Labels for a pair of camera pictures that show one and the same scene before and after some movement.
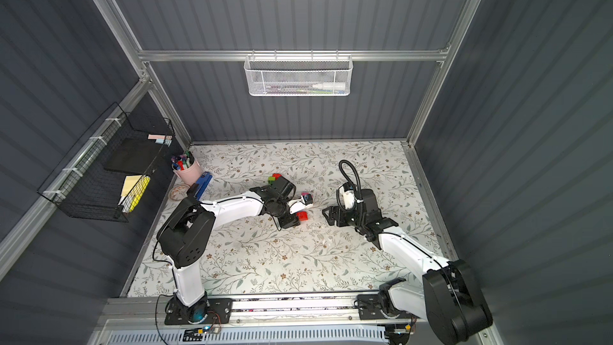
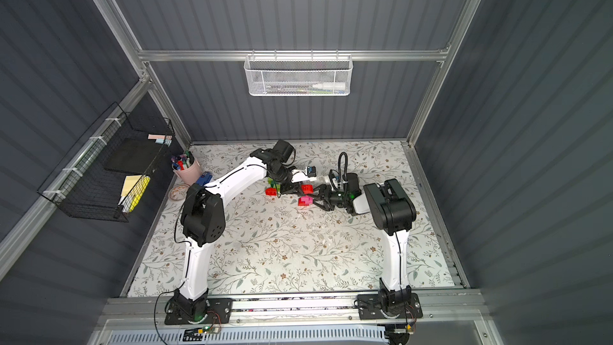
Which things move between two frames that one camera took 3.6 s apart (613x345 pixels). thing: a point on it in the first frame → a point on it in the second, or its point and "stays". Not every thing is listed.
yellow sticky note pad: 133,189 stays
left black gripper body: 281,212 → 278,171
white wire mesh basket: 298,76 stays
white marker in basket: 330,85 stays
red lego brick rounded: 302,216 → 307,188
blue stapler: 203,180 stays
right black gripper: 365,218 → 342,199
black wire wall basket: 102,176 stays
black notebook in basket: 132,154 stays
